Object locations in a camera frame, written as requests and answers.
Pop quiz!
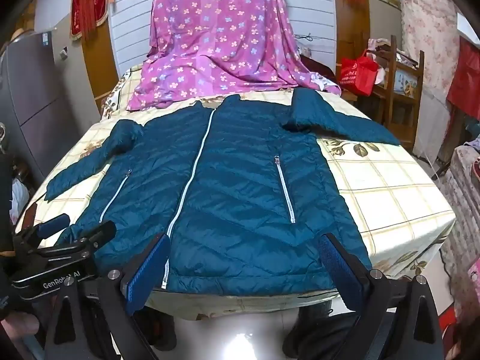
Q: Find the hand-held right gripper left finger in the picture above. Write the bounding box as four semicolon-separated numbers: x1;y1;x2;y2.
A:
43;233;170;360

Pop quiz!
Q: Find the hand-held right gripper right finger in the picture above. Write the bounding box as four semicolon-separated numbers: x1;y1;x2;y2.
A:
319;233;447;360

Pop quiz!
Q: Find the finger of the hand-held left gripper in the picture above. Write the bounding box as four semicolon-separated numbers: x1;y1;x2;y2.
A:
14;214;71;250
37;220;117;259

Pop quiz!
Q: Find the teal puffer jacket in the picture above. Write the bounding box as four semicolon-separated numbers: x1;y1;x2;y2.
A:
35;89;401;294

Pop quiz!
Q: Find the pile of pink clothes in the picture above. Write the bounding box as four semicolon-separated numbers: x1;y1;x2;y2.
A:
367;37;417;83

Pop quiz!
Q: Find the person's left hand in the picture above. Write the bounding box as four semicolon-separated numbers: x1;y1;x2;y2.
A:
0;310;40;346

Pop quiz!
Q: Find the white plastic bag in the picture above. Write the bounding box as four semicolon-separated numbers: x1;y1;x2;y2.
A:
10;178;31;226

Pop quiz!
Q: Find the person's black shoe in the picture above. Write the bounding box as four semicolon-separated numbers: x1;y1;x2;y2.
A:
142;304;177;351
285;300;361;358

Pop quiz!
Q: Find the checked floral bedsheet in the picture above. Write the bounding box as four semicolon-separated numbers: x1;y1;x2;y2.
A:
15;64;456;321

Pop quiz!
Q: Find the grey refrigerator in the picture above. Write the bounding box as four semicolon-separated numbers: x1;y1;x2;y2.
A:
0;30;102;192

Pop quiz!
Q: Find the floral covered sofa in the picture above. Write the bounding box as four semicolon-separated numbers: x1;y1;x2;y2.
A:
439;135;480;360

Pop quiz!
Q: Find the wooden chair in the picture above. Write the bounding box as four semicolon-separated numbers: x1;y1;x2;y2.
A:
369;35;425;154

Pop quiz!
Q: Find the red shopping bag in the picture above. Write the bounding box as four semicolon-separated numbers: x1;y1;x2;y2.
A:
339;49;379;96

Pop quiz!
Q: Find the printed blue box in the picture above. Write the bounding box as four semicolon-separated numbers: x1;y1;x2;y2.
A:
397;69;418;95

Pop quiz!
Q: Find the red fringed banner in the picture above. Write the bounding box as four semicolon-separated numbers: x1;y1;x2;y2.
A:
69;0;113;40

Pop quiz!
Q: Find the red hanging cloth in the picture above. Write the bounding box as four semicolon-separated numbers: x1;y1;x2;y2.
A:
446;37;480;119

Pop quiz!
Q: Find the purple floral sheet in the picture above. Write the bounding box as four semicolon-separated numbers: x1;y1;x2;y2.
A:
125;0;342;112

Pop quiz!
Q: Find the pink floral curtain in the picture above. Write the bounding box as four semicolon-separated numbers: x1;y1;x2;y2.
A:
397;0;460;166

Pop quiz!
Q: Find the white box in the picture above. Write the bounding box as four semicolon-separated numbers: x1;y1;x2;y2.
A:
455;13;480;43

